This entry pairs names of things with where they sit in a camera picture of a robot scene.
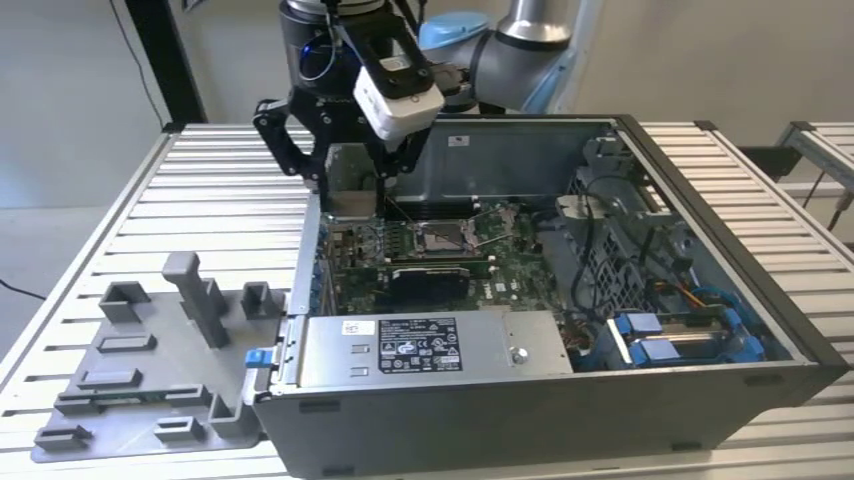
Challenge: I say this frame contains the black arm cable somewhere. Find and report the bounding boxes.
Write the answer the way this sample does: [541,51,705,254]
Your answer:
[391,0,429,32]

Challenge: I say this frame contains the metal socket cover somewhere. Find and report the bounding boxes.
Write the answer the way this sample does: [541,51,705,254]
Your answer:
[466,202,521,251]

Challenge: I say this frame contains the silver CPU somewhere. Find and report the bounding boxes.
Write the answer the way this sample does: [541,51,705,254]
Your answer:
[331,190,378,219]

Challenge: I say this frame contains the orange and yellow wires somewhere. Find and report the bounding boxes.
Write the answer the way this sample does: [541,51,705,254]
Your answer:
[657,282,714,310]

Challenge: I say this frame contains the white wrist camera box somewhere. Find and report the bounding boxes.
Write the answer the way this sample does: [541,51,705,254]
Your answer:
[330,0,448,142]

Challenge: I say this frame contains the aluminium slat side table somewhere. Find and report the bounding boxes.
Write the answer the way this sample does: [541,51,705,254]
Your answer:
[777,119,854,201]

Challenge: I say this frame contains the thin grey wrist cable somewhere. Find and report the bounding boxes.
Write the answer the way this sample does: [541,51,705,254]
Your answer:
[299,0,350,84]

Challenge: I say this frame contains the thin metal locking lever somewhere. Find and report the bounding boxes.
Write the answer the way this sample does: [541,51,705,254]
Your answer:
[390,197,419,226]

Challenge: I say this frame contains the grey plastic drive cage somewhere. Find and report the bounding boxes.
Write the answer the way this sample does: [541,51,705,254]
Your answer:
[538,164,702,322]

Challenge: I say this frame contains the black floor cable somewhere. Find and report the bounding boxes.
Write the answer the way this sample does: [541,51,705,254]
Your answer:
[0,278,46,302]

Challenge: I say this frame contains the black frame post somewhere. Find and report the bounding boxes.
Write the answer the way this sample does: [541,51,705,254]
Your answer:
[125,0,210,125]

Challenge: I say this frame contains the hard disk in blue carrier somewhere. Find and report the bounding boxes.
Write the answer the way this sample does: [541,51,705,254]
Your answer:
[613,309,744,337]
[630,334,766,364]

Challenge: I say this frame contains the black RAM slot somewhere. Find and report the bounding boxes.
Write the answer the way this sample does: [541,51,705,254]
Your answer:
[387,194,484,209]
[387,254,494,267]

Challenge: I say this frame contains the grey parts rack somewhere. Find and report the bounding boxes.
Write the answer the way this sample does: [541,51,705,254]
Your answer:
[31,251,290,464]

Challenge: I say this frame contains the black wire in case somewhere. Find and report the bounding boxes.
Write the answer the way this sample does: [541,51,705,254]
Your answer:
[578,174,660,267]

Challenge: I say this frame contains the green motherboard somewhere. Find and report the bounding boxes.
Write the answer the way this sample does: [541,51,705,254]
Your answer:
[319,198,570,322]

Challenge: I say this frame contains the black PC case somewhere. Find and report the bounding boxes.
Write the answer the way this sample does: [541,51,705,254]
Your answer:
[253,113,849,479]

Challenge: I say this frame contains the silver power supply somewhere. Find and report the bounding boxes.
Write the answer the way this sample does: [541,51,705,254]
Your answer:
[297,312,576,389]

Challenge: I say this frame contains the silver metal bracket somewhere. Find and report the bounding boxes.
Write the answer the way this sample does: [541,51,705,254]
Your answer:
[554,194,594,222]

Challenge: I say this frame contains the CPU socket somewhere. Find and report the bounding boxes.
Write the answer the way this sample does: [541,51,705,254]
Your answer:
[413,219,480,256]

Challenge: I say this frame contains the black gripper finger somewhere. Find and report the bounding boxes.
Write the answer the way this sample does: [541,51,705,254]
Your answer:
[251,98,334,212]
[374,124,434,218]

